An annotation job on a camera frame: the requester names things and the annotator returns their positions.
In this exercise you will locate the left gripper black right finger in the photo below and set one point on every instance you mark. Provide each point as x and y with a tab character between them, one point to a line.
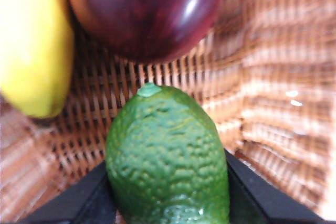
262	200

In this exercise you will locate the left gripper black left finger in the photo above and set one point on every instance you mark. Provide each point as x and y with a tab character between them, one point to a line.
78	203

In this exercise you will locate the green avocado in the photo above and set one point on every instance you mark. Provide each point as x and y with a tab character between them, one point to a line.
168	155

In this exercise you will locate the brown wicker basket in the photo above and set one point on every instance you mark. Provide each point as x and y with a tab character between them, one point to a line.
275	64

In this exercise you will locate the yellow banana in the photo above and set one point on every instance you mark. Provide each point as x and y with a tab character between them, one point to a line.
34	51

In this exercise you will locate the dark purple plum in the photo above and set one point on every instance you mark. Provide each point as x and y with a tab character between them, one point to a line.
147	11

